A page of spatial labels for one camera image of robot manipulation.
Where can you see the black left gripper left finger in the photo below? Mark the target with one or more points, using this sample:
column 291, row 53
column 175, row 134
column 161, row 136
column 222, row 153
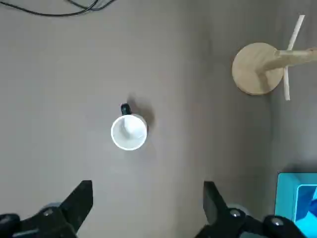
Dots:
column 67, row 213

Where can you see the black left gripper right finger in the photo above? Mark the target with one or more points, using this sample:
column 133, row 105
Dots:
column 223, row 218

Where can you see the dark navy square rag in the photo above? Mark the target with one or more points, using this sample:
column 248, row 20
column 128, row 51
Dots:
column 305, row 203

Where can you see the cyan plastic box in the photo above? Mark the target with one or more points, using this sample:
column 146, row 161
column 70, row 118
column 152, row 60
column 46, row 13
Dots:
column 286, row 196

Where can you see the wooden mug stand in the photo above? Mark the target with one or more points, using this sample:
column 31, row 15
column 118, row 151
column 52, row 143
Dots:
column 255, row 69

